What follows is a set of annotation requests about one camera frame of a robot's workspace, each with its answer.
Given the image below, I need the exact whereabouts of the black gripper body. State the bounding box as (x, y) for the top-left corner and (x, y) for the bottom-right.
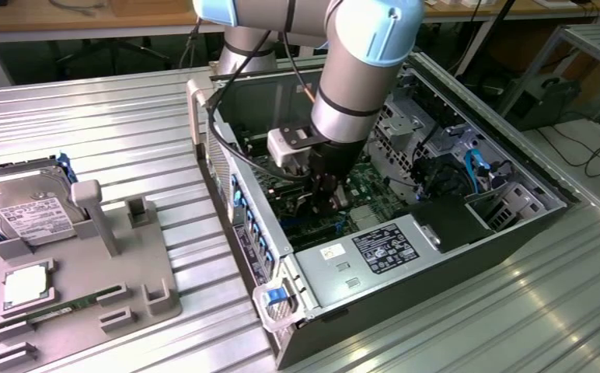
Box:
(308, 134), (367, 188)

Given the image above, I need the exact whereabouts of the green motherboard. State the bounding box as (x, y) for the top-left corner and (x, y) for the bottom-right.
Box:
(237, 153), (424, 252)

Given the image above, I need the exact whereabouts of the silver drive cage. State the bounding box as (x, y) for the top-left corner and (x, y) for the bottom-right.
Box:
(375, 91), (471, 159)

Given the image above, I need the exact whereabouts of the silver power supply unit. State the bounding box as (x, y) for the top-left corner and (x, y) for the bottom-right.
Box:
(291, 212), (443, 312)

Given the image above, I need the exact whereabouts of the black plastic shroud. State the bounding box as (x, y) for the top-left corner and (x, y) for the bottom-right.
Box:
(412, 193), (496, 254)

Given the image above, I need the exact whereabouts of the open black PC case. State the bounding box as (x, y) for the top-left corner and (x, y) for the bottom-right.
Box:
(185, 52), (583, 370)

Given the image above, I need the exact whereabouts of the blue case latch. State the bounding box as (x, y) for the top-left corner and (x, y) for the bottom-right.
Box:
(261, 286), (289, 309)

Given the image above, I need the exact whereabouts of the silver disk bay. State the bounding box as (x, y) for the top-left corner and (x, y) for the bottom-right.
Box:
(464, 181), (547, 232)

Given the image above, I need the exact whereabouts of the black box device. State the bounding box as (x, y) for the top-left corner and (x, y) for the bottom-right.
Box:
(502, 76), (583, 132)

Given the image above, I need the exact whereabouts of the grey parts rack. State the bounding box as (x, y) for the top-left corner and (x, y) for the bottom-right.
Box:
(0, 180), (185, 372)

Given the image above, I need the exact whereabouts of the blue disk caddy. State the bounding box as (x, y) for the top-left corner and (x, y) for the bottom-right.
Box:
(0, 152), (80, 187)

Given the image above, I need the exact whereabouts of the green RAM stick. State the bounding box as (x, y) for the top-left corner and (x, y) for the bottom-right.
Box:
(0, 285), (126, 326)

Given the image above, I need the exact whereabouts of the silver hard disk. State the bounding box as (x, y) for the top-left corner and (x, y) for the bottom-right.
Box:
(0, 165), (88, 246)

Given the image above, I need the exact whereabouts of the silver CPU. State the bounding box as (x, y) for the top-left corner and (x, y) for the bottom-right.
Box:
(4, 265), (52, 305)

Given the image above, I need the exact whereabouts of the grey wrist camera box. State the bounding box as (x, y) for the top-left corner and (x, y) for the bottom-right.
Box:
(267, 123), (319, 169)

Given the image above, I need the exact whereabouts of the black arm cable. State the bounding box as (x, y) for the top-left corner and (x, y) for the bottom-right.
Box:
(207, 30), (313, 184)

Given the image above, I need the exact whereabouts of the blue data wire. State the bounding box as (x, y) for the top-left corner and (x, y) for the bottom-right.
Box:
(464, 148), (495, 195)

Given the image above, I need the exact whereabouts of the grey metal shelf frame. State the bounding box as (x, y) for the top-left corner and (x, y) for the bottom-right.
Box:
(502, 23), (600, 117)

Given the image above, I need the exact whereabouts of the wooden desk white frame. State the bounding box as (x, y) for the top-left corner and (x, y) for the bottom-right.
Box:
(0, 0), (600, 89)

